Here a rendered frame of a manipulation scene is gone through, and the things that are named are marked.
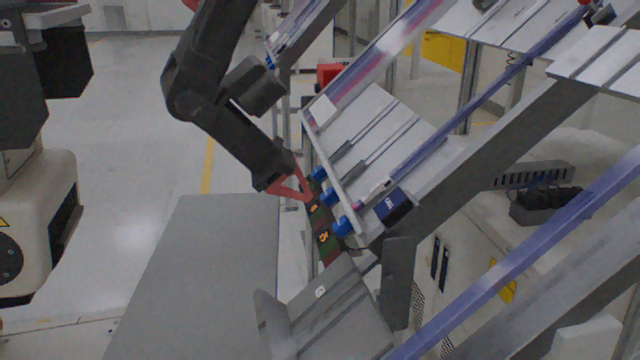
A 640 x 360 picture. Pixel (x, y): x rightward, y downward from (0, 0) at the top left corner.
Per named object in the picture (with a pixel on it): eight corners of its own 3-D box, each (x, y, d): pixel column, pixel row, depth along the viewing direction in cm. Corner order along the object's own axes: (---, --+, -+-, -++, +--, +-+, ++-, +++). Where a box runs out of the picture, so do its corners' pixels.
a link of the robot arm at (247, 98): (161, 78, 59) (169, 106, 53) (219, 18, 58) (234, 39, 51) (224, 127, 67) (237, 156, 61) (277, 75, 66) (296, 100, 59)
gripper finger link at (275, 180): (320, 173, 73) (281, 136, 69) (328, 192, 67) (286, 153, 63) (291, 199, 74) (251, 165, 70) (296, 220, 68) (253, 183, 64)
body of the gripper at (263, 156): (286, 142, 70) (253, 110, 67) (293, 166, 61) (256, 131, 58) (257, 168, 71) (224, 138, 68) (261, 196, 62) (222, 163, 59)
